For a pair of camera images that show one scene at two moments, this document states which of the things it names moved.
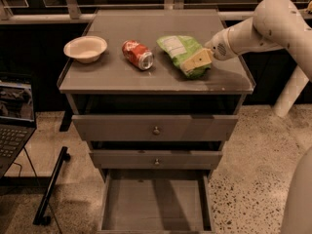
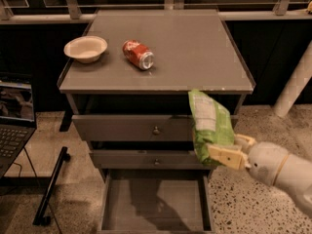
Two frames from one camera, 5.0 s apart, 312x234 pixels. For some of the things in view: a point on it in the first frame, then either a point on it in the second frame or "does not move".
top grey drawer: (153, 128) does not move
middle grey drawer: (155, 160) does not move
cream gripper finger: (197, 59) -> (234, 159)
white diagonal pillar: (295, 85) does not move
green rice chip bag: (179, 48) -> (212, 124)
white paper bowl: (86, 49) does not move
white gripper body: (218, 47) -> (264, 162)
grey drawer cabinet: (154, 110) does not move
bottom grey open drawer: (156, 201) does not move
